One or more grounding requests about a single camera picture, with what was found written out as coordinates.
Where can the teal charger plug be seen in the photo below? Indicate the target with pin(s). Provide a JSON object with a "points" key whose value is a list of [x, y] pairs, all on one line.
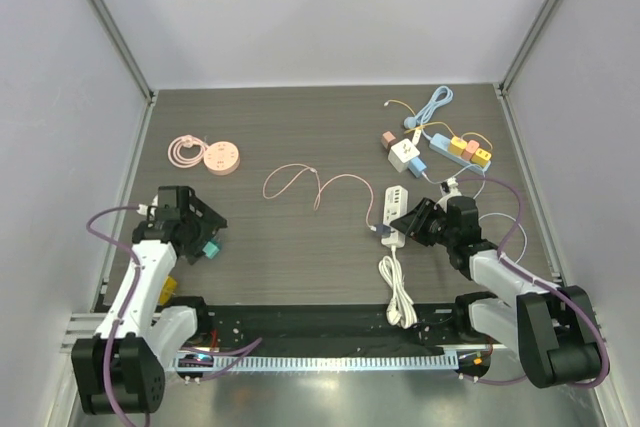
{"points": [[211, 249]]}

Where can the small pink charger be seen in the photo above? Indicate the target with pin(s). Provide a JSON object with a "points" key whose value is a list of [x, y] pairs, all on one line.
{"points": [[388, 139]]}

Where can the light blue charger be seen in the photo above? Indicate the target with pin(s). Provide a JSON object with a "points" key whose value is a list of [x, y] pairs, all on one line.
{"points": [[417, 167]]}

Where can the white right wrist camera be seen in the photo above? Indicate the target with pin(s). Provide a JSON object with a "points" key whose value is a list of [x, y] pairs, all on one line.
{"points": [[449, 189]]}

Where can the white power strip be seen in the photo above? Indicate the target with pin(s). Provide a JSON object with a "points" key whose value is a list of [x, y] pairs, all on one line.
{"points": [[395, 206]]}

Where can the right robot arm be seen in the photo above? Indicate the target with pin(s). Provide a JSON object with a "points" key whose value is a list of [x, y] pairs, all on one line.
{"points": [[551, 328]]}

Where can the yellow cube plug adapter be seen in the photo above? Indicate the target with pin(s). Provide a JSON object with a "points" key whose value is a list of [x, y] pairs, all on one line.
{"points": [[167, 291]]}

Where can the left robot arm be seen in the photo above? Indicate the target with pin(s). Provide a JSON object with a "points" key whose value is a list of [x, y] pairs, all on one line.
{"points": [[120, 369]]}

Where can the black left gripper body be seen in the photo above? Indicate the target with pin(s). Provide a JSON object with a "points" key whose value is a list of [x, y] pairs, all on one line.
{"points": [[189, 250]]}

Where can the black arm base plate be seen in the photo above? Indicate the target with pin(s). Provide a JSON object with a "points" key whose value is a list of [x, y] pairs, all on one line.
{"points": [[350, 330]]}

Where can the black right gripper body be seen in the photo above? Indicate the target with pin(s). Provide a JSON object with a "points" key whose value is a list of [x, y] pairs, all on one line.
{"points": [[417, 220]]}

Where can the yellow plug on strip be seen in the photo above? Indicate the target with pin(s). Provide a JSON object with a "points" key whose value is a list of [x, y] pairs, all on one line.
{"points": [[456, 146]]}

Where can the slotted cable duct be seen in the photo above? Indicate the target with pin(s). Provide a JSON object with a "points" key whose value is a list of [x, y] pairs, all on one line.
{"points": [[199, 363]]}

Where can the white cube socket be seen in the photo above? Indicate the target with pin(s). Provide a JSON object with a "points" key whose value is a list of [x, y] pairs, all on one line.
{"points": [[401, 154]]}

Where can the blue power strip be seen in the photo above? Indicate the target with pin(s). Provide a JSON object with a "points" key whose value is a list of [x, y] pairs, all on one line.
{"points": [[444, 146]]}

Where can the round pink power socket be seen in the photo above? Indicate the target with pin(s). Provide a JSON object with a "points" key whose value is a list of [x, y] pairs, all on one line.
{"points": [[221, 158]]}

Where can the pink plug on strip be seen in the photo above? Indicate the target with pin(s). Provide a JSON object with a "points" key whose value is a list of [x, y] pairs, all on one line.
{"points": [[470, 148]]}

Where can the yellow usb charger on strip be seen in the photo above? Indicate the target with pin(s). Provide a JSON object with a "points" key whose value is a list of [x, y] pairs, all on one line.
{"points": [[481, 157]]}

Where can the dark grey charger plug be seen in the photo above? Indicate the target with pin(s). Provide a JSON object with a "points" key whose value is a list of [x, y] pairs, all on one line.
{"points": [[381, 230]]}

